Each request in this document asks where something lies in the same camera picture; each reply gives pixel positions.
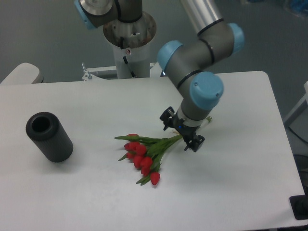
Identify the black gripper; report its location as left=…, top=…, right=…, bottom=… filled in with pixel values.
left=160, top=106, right=205, bottom=152

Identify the red tulip bouquet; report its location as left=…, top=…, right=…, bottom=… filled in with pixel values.
left=115, top=131, right=183, bottom=186

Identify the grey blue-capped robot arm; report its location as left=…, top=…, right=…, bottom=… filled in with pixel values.
left=74, top=0, right=244, bottom=151

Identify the white furniture at right edge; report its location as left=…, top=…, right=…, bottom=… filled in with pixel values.
left=283, top=81, right=308, bottom=142

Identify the dark grey cylindrical vase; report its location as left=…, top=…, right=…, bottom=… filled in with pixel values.
left=26, top=112, right=73, bottom=163

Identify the black device at table edge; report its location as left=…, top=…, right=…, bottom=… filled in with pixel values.
left=289, top=195, right=308, bottom=220

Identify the white chair armrest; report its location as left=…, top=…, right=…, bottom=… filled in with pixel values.
left=0, top=63, right=44, bottom=86

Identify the black cable on pedestal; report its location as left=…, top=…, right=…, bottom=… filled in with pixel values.
left=119, top=36, right=137, bottom=78

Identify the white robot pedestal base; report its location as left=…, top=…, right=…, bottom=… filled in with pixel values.
left=82, top=12, right=157, bottom=81

